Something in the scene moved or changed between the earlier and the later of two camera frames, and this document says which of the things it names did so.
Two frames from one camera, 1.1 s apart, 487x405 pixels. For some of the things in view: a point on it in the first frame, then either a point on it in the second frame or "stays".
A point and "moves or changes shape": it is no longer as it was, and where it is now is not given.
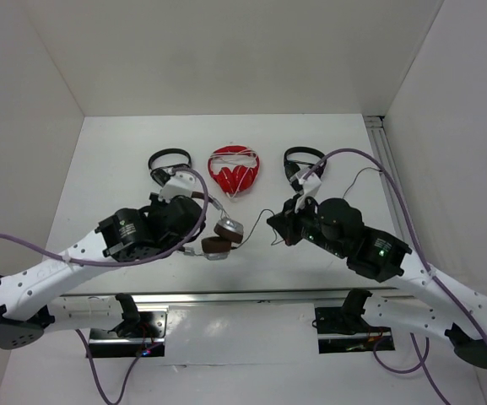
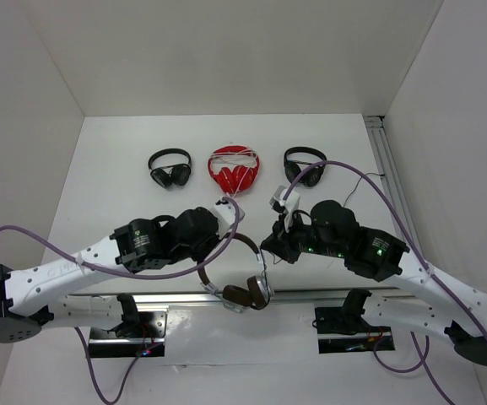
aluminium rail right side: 380,145 stays
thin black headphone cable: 273,213 → 347,199
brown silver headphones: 227,231 moves or changes shape
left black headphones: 159,175 stays
